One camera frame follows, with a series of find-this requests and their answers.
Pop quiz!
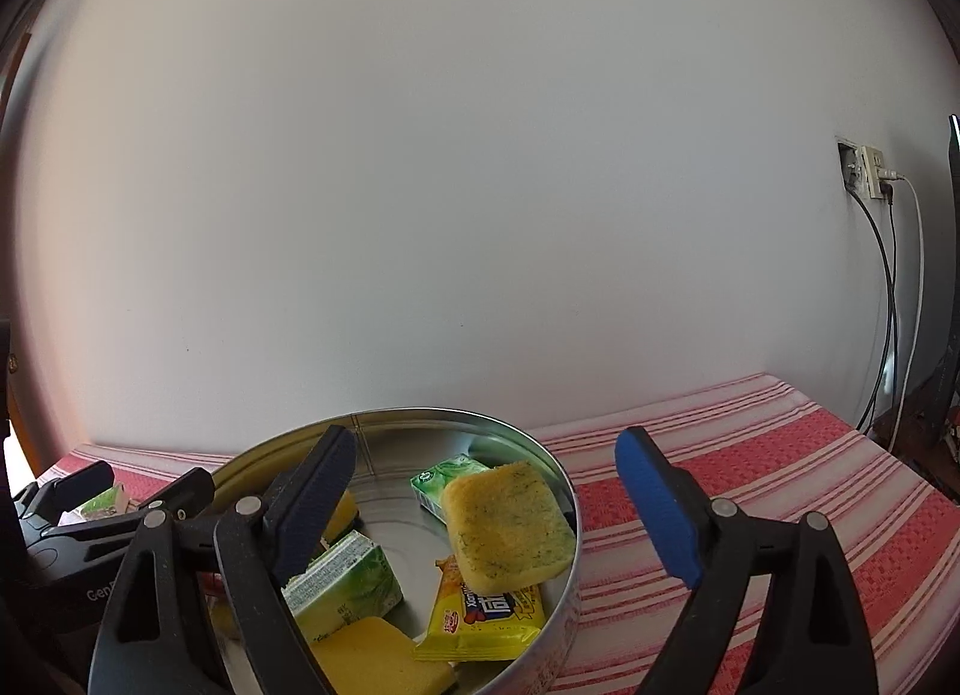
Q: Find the red striped tablecloth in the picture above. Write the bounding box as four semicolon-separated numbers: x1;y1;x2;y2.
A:
34;372;960;695

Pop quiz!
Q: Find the yellow snack packet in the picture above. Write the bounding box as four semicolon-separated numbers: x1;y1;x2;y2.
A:
412;556;546;664

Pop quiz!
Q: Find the plain yellow sponge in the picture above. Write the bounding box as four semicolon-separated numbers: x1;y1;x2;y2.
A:
307;616;457;695
322;489;359;546

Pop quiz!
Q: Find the black cable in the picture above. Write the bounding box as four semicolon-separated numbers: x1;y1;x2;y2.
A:
847;186;901;435
883;196;899;396

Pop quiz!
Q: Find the wall socket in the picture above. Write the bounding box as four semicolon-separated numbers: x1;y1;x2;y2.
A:
838;136;893;202

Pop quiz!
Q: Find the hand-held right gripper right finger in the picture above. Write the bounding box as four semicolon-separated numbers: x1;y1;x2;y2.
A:
615;427;878;695

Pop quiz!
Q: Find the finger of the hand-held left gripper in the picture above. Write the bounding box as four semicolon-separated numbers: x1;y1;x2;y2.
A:
15;461;116;527
37;468;216;553

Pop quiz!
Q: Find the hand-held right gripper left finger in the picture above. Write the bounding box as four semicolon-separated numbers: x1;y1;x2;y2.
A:
88;425;359;695

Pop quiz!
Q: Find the round metal tin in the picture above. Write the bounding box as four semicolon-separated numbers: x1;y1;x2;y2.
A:
191;406;580;695

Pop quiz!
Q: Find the green tissue packet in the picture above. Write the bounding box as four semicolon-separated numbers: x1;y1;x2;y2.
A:
410;455;492;516
283;530;404;643

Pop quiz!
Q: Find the small green packet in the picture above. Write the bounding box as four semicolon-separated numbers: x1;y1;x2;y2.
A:
75;485;128;520

